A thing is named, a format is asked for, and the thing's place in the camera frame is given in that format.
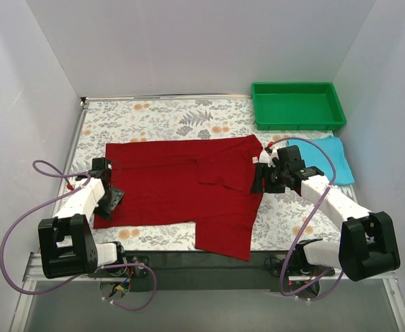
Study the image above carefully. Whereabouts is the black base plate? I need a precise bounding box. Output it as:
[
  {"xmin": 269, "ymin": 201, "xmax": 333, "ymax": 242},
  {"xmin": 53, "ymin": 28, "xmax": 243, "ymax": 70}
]
[{"xmin": 88, "ymin": 250, "xmax": 328, "ymax": 292}]

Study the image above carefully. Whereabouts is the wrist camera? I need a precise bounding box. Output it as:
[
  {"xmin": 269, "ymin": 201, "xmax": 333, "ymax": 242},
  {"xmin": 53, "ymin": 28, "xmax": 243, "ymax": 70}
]
[
  {"xmin": 260, "ymin": 142, "xmax": 279, "ymax": 167},
  {"xmin": 66, "ymin": 172, "xmax": 93, "ymax": 191}
]

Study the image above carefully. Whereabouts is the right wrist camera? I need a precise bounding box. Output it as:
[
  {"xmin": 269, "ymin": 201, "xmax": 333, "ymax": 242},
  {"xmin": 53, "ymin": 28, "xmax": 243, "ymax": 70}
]
[{"xmin": 260, "ymin": 142, "xmax": 279, "ymax": 167}]

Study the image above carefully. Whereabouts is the red t-shirt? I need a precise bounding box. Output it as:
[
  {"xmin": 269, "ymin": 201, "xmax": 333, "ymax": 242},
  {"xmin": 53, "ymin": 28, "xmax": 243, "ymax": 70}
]
[{"xmin": 93, "ymin": 135, "xmax": 262, "ymax": 261}]

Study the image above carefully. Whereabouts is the green plastic tray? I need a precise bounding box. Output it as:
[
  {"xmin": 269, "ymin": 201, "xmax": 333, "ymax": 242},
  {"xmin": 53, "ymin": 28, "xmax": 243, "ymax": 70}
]
[{"xmin": 251, "ymin": 82, "xmax": 346, "ymax": 131}]

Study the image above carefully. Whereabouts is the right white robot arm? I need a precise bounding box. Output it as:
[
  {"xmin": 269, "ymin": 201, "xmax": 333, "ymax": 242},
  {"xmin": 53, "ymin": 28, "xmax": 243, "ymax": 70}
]
[{"xmin": 251, "ymin": 145, "xmax": 400, "ymax": 282}]

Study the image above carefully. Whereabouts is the floral patterned table mat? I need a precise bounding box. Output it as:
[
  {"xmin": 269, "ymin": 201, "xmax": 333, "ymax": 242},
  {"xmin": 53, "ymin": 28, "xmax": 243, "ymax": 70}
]
[{"xmin": 69, "ymin": 100, "xmax": 341, "ymax": 260}]

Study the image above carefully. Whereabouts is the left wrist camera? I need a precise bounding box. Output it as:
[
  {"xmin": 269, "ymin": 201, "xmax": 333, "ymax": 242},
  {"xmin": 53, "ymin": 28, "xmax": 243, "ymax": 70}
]
[{"xmin": 66, "ymin": 172, "xmax": 93, "ymax": 191}]

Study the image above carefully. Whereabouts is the folded turquoise t-shirt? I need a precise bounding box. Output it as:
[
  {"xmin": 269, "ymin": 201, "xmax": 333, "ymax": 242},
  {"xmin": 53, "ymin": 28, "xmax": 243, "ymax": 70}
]
[{"xmin": 287, "ymin": 136, "xmax": 354, "ymax": 186}]

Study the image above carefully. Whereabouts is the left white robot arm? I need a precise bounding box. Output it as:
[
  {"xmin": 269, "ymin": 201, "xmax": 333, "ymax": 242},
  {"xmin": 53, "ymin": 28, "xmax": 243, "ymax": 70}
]
[{"xmin": 38, "ymin": 158, "xmax": 128, "ymax": 279}]

